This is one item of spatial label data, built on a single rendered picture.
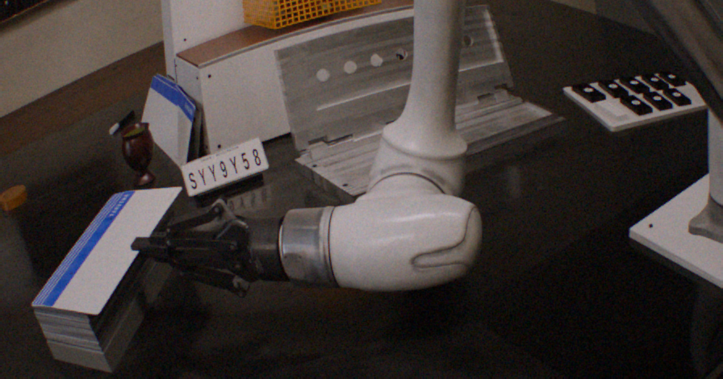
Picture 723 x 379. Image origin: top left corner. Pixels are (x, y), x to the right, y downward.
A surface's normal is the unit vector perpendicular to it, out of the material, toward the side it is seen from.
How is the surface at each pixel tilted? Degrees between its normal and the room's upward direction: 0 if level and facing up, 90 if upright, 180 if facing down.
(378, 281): 107
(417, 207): 19
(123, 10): 90
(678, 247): 0
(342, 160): 0
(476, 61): 80
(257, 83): 90
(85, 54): 90
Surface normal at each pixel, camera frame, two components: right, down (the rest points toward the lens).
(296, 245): -0.24, -0.14
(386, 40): 0.42, 0.11
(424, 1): -0.65, 0.64
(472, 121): -0.15, -0.92
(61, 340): -0.18, 0.40
